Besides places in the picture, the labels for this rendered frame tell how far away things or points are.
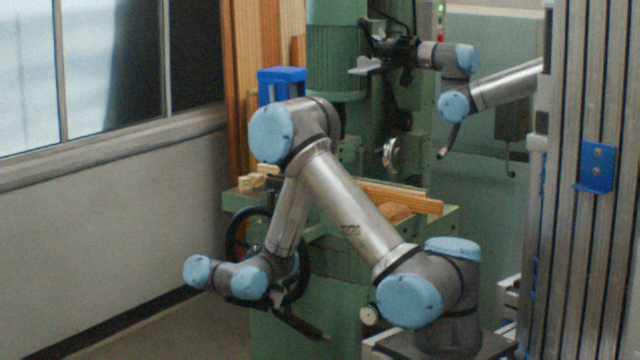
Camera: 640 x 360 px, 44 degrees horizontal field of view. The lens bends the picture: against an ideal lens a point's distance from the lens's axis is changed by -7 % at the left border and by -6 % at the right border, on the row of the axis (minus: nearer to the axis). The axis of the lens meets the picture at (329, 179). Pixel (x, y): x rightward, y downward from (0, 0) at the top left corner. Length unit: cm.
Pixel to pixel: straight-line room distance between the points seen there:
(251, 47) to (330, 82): 155
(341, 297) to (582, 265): 93
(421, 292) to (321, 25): 103
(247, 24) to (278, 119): 225
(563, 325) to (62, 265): 223
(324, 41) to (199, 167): 170
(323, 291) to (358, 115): 53
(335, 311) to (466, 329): 78
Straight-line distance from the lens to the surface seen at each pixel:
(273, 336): 261
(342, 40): 233
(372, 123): 249
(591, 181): 161
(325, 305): 244
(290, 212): 186
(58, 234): 338
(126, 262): 367
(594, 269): 166
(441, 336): 171
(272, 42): 405
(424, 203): 234
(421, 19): 257
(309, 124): 164
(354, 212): 159
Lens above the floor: 161
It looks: 15 degrees down
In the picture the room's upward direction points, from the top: straight up
